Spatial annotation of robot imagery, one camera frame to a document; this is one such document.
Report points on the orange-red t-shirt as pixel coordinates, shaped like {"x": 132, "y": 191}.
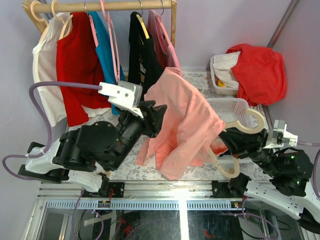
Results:
{"x": 260, "y": 72}

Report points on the white garment in basket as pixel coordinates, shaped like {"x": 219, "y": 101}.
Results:
{"x": 222, "y": 66}

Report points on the wooden clothes rack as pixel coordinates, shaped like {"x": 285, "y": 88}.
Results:
{"x": 110, "y": 6}

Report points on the yellow object in basket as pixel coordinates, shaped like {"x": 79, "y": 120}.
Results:
{"x": 221, "y": 84}

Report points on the grey slotted cable duct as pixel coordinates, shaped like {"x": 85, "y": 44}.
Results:
{"x": 120, "y": 204}

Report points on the red hanging t-shirt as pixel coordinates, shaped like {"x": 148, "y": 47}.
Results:
{"x": 77, "y": 62}

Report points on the beige hanger with red shirt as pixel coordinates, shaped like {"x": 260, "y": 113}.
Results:
{"x": 66, "y": 23}

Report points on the yellow hanger with black shirt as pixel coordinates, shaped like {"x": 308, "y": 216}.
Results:
{"x": 140, "y": 19}

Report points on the black hanging t-shirt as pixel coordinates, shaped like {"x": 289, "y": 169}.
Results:
{"x": 144, "y": 68}

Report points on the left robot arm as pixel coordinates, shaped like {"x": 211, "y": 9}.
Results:
{"x": 79, "y": 155}

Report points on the pink hanger with blue shirt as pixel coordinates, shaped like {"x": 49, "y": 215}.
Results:
{"x": 92, "y": 25}

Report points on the pink hanging t-shirt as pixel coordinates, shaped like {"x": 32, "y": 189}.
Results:
{"x": 166, "y": 60}

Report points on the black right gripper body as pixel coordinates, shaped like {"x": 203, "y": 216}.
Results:
{"x": 250, "y": 142}

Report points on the salmon pink t-shirt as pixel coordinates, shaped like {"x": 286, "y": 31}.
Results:
{"x": 189, "y": 129}

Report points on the aluminium frame rail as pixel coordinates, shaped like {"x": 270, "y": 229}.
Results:
{"x": 141, "y": 190}

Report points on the small white laundry basket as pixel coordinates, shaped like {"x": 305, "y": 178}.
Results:
{"x": 221, "y": 91}

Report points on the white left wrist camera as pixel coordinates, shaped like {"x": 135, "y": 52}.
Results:
{"x": 124, "y": 95}

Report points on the blue hanging t-shirt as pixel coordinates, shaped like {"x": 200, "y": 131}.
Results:
{"x": 103, "y": 50}

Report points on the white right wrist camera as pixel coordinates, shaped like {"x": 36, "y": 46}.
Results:
{"x": 279, "y": 137}

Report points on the white perforated plastic basket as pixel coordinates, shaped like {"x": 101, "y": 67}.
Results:
{"x": 231, "y": 109}

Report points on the white hanging t-shirt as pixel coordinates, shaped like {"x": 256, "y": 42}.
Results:
{"x": 44, "y": 70}

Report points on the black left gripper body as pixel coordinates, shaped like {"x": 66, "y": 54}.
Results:
{"x": 148, "y": 120}

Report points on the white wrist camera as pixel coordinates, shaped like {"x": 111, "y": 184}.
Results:
{"x": 124, "y": 95}
{"x": 279, "y": 137}

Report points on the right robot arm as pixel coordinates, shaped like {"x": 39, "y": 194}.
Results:
{"x": 290, "y": 170}

